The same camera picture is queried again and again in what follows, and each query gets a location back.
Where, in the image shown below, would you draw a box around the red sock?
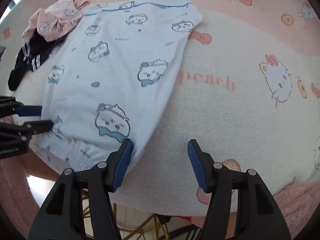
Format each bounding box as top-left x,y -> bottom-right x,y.
180,216 -> 192,222

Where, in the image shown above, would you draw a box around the pink fuzzy right sleeve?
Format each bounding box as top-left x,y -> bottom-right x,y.
273,178 -> 319,239

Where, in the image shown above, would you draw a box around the pink cartoon pajama garment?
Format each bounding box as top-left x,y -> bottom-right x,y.
22,0 -> 89,42

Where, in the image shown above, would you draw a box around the pink Hello Kitty blanket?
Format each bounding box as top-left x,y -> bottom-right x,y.
1,0 -> 319,216

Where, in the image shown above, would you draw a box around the navy striped garment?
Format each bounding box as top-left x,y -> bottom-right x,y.
8,31 -> 67,91

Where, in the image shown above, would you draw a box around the gold wire stool frame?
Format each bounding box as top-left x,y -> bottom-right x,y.
82,194 -> 171,240

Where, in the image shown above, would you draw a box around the light blue cartoon pajama pants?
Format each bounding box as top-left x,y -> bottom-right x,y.
38,0 -> 203,171

